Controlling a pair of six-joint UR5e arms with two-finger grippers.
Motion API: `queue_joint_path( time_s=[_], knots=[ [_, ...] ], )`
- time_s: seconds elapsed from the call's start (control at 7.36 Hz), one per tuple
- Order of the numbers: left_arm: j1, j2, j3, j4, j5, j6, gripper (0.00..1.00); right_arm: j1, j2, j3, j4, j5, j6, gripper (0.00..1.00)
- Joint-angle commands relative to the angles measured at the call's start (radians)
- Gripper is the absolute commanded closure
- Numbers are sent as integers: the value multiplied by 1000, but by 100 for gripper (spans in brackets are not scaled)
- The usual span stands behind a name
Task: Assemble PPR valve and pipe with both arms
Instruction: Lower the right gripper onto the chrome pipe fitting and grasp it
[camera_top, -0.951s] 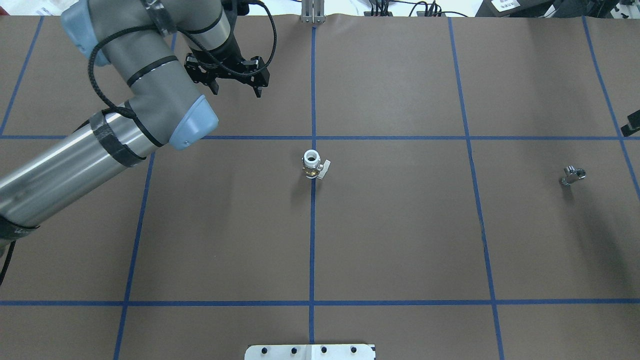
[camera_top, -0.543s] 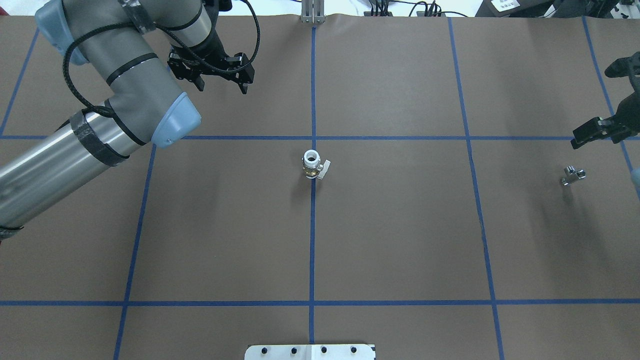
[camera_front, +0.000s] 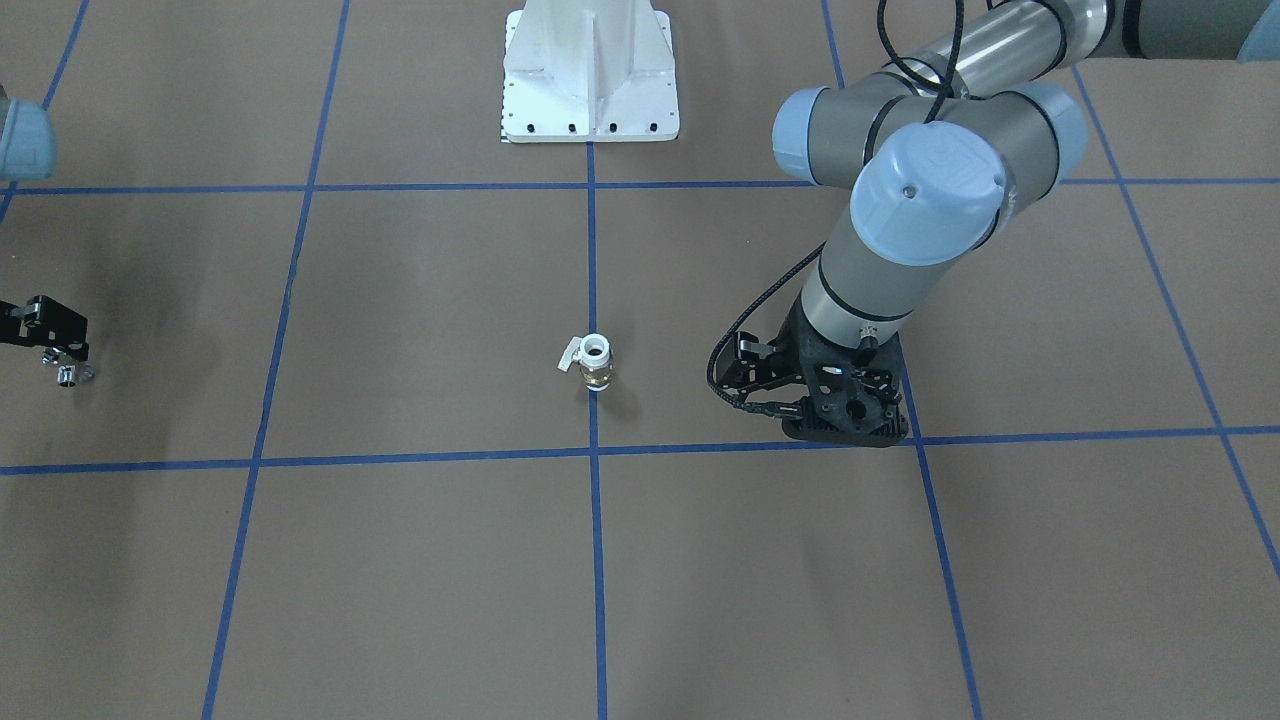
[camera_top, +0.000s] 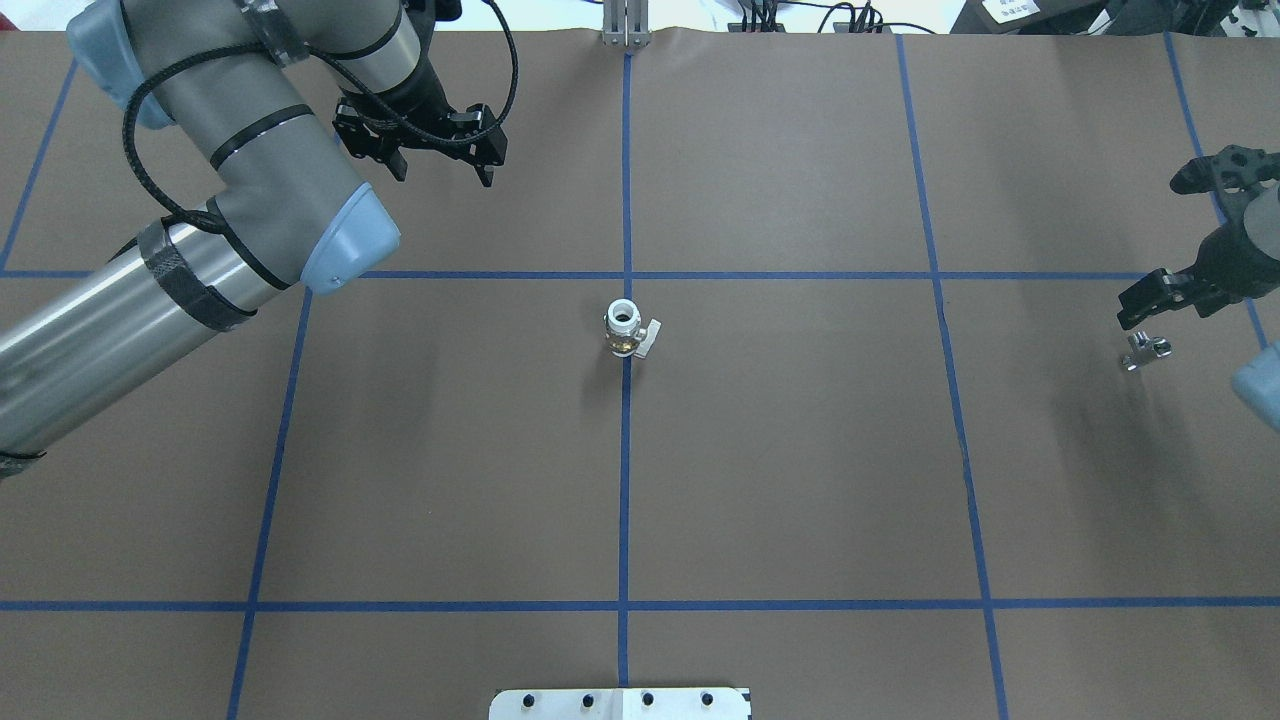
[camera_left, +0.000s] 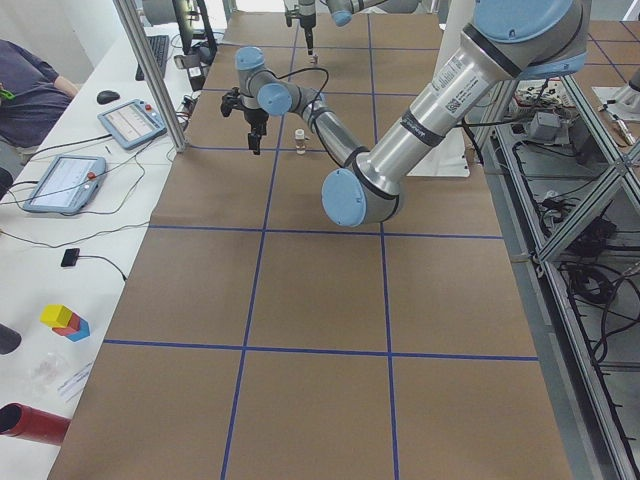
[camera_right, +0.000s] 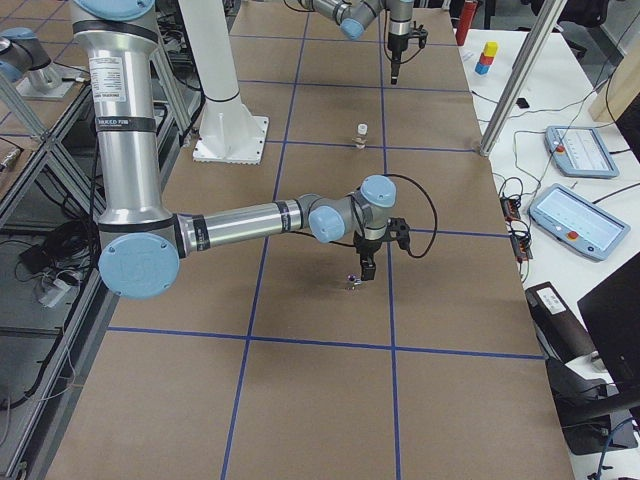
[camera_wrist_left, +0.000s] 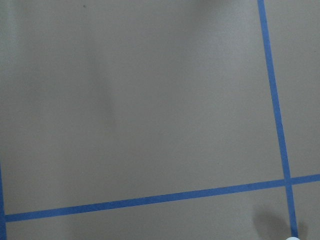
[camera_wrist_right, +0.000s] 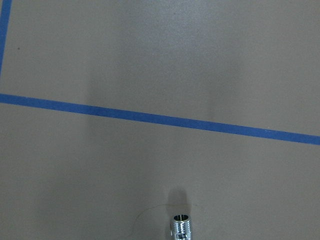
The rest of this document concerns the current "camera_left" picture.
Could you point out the far blue teach pendant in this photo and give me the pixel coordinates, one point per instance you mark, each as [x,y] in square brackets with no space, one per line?
[133,123]

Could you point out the yellow wooden block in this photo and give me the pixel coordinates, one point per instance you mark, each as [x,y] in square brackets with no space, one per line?
[56,316]

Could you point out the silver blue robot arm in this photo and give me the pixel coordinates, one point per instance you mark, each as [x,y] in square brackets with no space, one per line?
[505,40]
[341,12]

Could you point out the small black puck device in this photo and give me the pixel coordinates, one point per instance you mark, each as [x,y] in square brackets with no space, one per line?
[70,257]

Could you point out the brown paper table cover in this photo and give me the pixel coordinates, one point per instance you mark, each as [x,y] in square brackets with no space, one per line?
[255,339]

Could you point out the aluminium frame post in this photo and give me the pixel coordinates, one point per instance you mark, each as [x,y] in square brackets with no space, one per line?
[135,32]

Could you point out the red wooden block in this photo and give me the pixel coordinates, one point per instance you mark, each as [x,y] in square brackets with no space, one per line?
[72,327]

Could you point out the blue teach pendant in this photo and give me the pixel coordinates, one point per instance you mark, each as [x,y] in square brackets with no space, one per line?
[68,184]
[133,123]

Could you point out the near blue teach pendant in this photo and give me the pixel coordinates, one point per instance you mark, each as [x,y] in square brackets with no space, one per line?
[68,184]

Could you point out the black computer mouse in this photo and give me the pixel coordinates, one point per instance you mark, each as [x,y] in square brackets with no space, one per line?
[107,96]

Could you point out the blue wooden block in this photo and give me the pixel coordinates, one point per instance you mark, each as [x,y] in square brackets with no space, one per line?
[82,332]

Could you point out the red cylinder tube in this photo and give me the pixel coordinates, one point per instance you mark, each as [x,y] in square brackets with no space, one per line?
[28,423]

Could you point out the wrist black camera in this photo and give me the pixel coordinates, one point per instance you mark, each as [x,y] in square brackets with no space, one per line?
[291,12]
[231,100]

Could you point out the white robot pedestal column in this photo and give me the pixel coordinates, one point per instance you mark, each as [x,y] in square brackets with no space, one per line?
[450,150]

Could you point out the seated person in blue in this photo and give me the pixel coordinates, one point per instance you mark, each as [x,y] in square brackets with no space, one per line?
[41,96]

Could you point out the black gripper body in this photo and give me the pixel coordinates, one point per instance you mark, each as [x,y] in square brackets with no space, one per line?
[308,26]
[256,118]

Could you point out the white brass PPR pipe fitting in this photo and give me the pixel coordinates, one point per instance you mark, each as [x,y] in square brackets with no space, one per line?
[300,140]

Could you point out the black monitor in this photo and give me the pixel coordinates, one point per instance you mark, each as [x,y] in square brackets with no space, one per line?
[183,12]

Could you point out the black keyboard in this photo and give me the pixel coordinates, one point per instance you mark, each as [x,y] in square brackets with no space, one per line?
[159,46]

